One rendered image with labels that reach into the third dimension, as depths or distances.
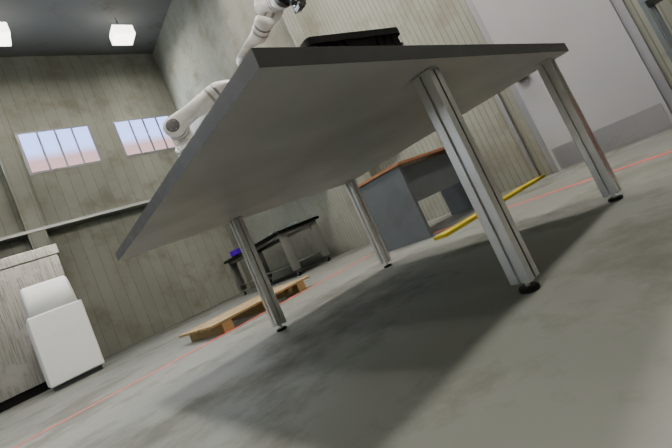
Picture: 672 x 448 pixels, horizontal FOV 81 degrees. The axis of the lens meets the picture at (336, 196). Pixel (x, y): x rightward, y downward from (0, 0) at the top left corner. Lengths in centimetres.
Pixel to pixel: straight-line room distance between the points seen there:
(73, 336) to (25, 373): 169
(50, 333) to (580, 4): 695
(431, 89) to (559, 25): 347
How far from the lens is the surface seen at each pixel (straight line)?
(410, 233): 355
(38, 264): 816
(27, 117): 1089
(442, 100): 114
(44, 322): 644
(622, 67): 442
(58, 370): 642
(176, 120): 177
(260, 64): 72
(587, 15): 450
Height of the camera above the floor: 35
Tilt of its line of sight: 5 degrees up
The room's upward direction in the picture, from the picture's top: 24 degrees counter-clockwise
